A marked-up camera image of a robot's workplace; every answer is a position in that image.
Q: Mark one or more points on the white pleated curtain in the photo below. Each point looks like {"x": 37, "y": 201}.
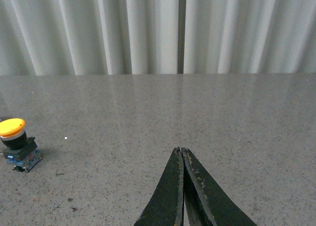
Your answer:
{"x": 81, "y": 37}

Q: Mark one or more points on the yellow mushroom push button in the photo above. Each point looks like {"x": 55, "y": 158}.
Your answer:
{"x": 21, "y": 150}

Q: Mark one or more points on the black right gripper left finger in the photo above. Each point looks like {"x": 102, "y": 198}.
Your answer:
{"x": 166, "y": 206}

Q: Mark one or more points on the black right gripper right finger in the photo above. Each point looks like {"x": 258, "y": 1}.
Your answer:
{"x": 206, "y": 202}

